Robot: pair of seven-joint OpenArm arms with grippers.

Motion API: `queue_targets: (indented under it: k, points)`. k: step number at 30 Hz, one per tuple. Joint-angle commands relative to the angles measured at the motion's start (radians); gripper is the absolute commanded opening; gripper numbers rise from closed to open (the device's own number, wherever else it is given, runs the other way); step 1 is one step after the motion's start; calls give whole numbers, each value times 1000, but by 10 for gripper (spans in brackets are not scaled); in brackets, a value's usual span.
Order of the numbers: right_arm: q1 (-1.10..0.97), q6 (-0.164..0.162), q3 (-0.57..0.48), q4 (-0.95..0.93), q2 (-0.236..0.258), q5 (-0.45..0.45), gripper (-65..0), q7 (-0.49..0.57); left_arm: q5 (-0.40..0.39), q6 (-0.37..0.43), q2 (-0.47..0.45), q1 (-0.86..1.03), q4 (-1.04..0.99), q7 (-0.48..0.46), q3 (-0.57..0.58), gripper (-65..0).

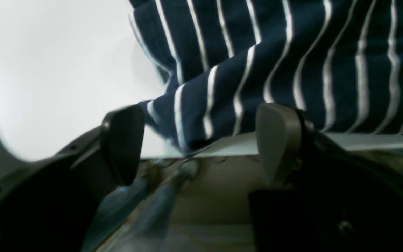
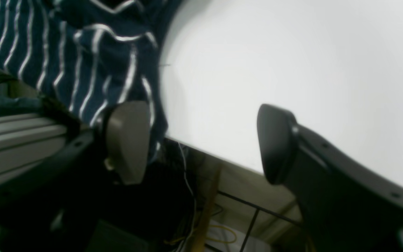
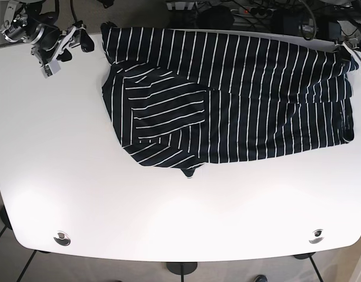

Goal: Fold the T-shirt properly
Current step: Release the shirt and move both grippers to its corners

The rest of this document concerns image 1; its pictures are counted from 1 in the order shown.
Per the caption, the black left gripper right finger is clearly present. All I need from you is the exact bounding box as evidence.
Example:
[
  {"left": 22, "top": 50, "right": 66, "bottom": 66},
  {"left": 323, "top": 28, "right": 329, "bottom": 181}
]
[{"left": 256, "top": 103, "right": 302, "bottom": 184}]

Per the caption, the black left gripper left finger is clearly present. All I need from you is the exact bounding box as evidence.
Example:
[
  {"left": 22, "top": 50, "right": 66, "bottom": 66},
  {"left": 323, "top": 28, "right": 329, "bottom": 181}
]
[{"left": 100, "top": 105, "right": 145, "bottom": 186}]

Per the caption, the navy white striped T-shirt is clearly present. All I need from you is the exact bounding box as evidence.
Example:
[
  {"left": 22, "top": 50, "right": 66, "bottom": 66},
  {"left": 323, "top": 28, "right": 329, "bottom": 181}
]
[{"left": 129, "top": 0, "right": 403, "bottom": 153}]

